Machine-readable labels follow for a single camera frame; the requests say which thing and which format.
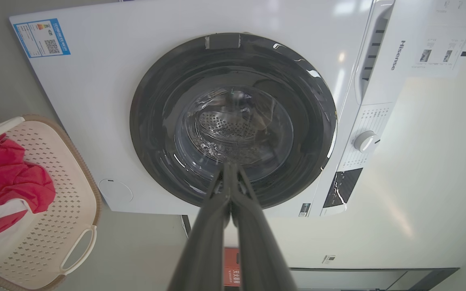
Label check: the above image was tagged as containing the blue energy label sticker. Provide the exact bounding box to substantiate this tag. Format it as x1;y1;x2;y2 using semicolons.
13;18;71;58

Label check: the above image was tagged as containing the round dark washing machine door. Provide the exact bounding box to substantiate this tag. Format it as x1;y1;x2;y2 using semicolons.
129;32;337;209

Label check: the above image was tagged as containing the red and white garment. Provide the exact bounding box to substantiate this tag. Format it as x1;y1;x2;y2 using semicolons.
0;133;56;244

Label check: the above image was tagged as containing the white detergent drawer handle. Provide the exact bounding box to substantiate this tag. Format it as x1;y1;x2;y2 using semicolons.
354;0;395;105

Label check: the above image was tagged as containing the white front-load washing machine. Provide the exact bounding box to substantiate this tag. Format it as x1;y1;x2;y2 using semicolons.
9;0;466;219

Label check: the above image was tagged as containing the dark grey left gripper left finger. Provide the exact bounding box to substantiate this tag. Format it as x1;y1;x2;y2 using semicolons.
167;163;231;291

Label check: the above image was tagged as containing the black washer display panel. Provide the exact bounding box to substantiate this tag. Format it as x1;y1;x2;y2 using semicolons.
322;168;363;209

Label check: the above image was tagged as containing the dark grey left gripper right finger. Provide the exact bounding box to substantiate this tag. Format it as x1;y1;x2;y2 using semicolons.
228;163;298;291

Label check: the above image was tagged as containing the white round control knob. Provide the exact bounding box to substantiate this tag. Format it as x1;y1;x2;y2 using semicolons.
353;130;380;153

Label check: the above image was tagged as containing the red fire extinguisher box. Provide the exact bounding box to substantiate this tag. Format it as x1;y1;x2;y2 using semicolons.
223;247;241;287

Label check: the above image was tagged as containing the white perforated plastic laundry basket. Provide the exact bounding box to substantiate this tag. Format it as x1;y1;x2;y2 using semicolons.
0;114;102;291

